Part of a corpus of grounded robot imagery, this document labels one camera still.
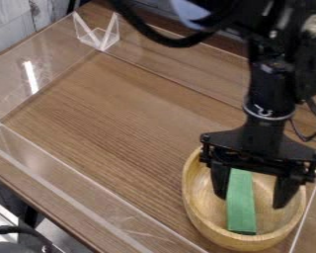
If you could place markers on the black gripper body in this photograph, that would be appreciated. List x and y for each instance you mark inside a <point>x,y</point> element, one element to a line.
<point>261,149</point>

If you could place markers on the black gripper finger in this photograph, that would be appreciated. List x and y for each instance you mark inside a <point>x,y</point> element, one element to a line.
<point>221,173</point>
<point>285,189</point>

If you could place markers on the green rectangular block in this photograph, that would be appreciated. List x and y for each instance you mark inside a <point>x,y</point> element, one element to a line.
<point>241,203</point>

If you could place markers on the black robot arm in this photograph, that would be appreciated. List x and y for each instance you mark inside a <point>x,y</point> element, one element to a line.
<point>279,30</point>

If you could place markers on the brown wooden bowl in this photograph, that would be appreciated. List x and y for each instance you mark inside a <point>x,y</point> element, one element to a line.
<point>207,210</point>

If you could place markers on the clear acrylic tray wall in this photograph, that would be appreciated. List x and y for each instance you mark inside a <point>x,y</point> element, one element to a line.
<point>98,128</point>

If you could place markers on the clear acrylic corner bracket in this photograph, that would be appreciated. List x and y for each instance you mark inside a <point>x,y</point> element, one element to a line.
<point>99,38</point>

